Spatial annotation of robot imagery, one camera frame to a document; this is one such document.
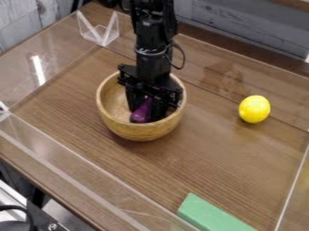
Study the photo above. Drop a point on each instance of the yellow toy lemon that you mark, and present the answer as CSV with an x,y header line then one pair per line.
x,y
254,109

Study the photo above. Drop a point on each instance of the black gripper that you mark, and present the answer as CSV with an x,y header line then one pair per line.
x,y
147,79

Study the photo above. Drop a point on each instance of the clear acrylic enclosure wall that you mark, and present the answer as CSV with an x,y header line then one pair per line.
x,y
122,185

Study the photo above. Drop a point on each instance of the brown wooden bowl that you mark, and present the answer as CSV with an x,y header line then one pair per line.
x,y
131,124

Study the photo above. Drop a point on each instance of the black metal stand base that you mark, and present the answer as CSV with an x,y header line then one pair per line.
x,y
43,221

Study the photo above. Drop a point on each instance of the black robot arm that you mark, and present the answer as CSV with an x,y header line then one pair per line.
x,y
155,25

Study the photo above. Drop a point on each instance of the purple toy eggplant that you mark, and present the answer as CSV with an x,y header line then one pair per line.
x,y
140,116

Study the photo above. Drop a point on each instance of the green foam block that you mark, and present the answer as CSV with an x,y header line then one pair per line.
x,y
207,217

